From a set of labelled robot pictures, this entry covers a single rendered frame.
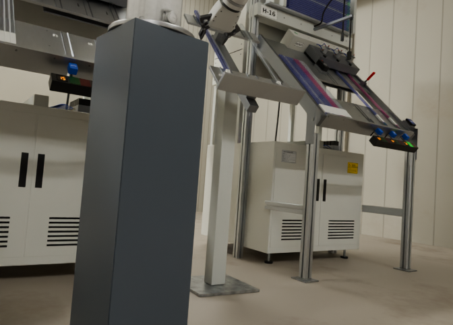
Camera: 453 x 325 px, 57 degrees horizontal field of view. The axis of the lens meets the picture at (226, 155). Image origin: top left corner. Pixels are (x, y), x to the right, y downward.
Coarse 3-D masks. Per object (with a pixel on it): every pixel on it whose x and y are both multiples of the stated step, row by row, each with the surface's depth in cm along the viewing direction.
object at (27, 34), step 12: (24, 24) 128; (24, 36) 123; (36, 36) 126; (48, 36) 129; (60, 36) 133; (72, 36) 136; (36, 48) 121; (48, 48) 124; (60, 48) 127; (72, 48) 131; (84, 48) 134
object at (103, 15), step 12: (24, 0) 142; (36, 0) 145; (48, 0) 149; (60, 0) 152; (72, 0) 158; (84, 0) 163; (96, 0) 168; (48, 12) 151; (60, 12) 155; (72, 12) 151; (84, 12) 154; (96, 12) 159; (108, 12) 164; (120, 12) 170; (96, 24) 161; (108, 24) 166
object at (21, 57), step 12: (0, 48) 112; (12, 48) 114; (24, 48) 115; (0, 60) 115; (12, 60) 116; (24, 60) 117; (36, 60) 118; (48, 60) 120; (60, 60) 121; (72, 60) 122; (84, 60) 124; (36, 72) 121; (48, 72) 122; (60, 72) 123; (84, 72) 126
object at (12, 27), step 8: (0, 0) 131; (8, 0) 133; (0, 8) 127; (8, 8) 129; (0, 16) 124; (8, 16) 126; (0, 24) 120; (8, 24) 122; (0, 32) 117; (8, 32) 119; (8, 40) 116
